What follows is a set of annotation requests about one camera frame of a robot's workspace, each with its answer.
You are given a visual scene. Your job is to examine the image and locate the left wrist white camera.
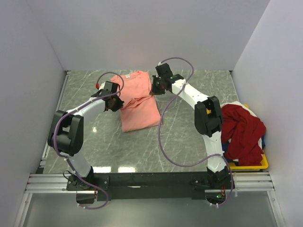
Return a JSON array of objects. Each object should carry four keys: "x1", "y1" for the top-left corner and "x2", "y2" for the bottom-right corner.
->
[{"x1": 95, "y1": 82, "x2": 106, "y2": 91}]

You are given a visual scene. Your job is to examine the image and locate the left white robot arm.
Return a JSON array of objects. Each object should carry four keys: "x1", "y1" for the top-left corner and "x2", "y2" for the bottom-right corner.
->
[{"x1": 47, "y1": 81, "x2": 124, "y2": 190}]

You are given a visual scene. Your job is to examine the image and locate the blue t shirt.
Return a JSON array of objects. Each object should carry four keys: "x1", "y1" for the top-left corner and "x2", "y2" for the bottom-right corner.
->
[{"x1": 222, "y1": 136, "x2": 266, "y2": 152}]

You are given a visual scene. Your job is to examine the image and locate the white t shirt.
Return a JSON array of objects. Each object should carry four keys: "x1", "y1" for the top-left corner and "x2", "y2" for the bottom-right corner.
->
[{"x1": 226, "y1": 101, "x2": 257, "y2": 117}]

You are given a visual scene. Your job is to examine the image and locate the pink t shirt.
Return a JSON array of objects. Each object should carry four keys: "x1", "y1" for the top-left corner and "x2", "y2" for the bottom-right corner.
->
[{"x1": 111, "y1": 70, "x2": 160, "y2": 132}]

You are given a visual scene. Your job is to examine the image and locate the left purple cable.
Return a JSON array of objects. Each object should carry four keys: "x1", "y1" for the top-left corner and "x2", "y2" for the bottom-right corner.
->
[{"x1": 53, "y1": 72, "x2": 125, "y2": 210}]

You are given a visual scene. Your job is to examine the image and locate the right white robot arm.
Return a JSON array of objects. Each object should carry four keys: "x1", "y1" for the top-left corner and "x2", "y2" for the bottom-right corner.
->
[{"x1": 151, "y1": 62, "x2": 229, "y2": 189}]

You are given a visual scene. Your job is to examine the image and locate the red t shirt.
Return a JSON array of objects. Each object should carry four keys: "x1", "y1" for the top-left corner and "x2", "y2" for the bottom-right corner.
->
[{"x1": 221, "y1": 104, "x2": 266, "y2": 166}]

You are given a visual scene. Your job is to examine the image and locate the yellow plastic bin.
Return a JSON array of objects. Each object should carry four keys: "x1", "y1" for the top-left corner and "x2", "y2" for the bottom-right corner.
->
[{"x1": 204, "y1": 104, "x2": 264, "y2": 169}]

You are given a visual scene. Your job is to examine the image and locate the black base beam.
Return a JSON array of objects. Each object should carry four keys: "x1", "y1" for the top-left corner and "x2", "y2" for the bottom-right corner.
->
[{"x1": 66, "y1": 172, "x2": 234, "y2": 204}]

